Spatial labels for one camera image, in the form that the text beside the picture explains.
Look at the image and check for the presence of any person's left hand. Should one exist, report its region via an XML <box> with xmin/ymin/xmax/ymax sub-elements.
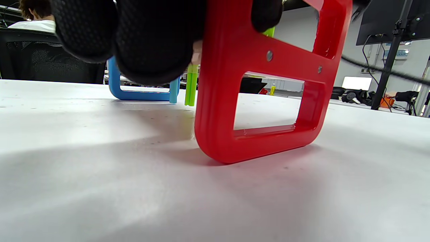
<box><xmin>50</xmin><ymin>0</ymin><xmax>283</xmax><ymax>86</ymax></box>

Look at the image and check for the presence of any rainbow wooden hammer bench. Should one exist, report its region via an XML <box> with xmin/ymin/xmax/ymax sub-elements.
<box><xmin>107</xmin><ymin>0</ymin><xmax>353</xmax><ymax>164</ymax></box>

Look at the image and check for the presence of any black mesh office chair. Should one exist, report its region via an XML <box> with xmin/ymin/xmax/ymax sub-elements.
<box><xmin>0</xmin><ymin>29</ymin><xmax>106</xmax><ymax>84</ymax></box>

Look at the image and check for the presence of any black monitor on stand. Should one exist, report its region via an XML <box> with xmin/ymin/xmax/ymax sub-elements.
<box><xmin>356</xmin><ymin>0</ymin><xmax>430</xmax><ymax>110</ymax></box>

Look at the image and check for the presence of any black cable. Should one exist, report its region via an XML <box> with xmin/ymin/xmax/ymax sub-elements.
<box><xmin>341</xmin><ymin>55</ymin><xmax>430</xmax><ymax>85</ymax></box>

